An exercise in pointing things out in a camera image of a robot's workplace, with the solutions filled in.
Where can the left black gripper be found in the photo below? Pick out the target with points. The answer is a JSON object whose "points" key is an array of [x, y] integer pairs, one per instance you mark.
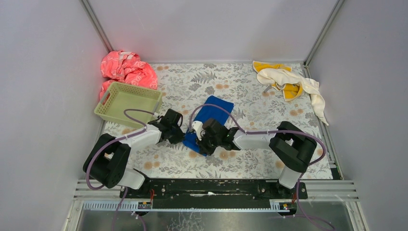
{"points": [[175, 136]]}

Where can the floral table mat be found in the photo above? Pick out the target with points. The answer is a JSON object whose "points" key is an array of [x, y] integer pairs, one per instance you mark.
{"points": [[186, 86]]}

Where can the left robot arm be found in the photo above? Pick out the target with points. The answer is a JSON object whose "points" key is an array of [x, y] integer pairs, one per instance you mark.
{"points": [[106, 165]]}

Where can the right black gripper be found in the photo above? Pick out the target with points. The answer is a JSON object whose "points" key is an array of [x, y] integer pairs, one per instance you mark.
{"points": [[204, 144]]}

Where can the blue towel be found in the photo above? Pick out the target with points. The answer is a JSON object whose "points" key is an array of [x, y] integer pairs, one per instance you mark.
{"points": [[208, 112]]}

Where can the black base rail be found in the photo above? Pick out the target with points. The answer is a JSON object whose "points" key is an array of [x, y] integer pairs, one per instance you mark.
{"points": [[214, 193]]}

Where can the yellow towel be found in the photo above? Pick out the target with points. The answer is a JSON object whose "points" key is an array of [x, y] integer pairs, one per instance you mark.
{"points": [[290, 91]]}

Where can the pink patterned cloth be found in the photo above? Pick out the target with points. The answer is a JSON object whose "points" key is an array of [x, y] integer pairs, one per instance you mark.
{"points": [[126, 67]]}

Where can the cream towel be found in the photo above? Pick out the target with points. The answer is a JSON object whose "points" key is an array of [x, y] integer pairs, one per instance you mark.
{"points": [[282, 78]]}

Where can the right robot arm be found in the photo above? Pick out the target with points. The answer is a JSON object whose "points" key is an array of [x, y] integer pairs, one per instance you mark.
{"points": [[292, 146]]}

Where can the green plastic basket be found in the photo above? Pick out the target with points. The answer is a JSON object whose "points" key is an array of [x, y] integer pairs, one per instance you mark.
{"points": [[141, 102]]}

